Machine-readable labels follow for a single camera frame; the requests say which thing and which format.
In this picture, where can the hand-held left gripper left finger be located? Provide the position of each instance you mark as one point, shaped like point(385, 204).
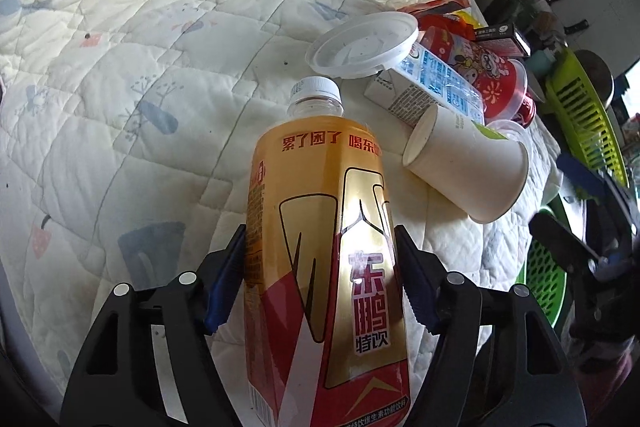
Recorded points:
point(225, 277)

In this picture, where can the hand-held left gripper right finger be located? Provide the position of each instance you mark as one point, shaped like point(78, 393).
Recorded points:
point(407, 272)

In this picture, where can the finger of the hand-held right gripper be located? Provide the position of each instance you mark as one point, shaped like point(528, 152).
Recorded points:
point(577, 169)
point(555, 232)

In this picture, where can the green plastic basket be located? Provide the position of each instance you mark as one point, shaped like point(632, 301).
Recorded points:
point(542, 267)

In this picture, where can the red drink can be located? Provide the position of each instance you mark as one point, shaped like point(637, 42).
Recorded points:
point(525, 109)

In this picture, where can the yellow and red drink bottle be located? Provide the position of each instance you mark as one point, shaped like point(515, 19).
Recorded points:
point(310, 257)

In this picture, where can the black cigarette box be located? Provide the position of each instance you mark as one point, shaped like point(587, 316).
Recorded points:
point(500, 37)

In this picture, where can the white plastic lid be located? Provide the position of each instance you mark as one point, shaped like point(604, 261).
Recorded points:
point(360, 47)

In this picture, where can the lime green dish rack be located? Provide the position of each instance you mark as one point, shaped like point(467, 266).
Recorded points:
point(585, 117)

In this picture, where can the person's pink clothing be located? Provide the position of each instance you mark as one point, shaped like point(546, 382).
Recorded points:
point(615, 367)

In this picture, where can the metal pot lid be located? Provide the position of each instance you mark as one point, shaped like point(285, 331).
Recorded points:
point(597, 72)

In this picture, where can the white paper cup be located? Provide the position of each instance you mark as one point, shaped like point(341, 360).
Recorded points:
point(470, 167)

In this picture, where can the red instant noodle cup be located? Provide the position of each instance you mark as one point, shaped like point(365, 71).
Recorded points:
point(485, 72)

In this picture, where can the blue white milk carton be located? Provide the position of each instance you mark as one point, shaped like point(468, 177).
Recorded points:
point(440, 77)

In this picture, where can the orange snack wrapper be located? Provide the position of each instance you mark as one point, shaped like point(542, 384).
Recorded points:
point(440, 7)

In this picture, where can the white quilted blanket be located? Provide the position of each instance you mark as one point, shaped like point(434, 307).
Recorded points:
point(150, 57)

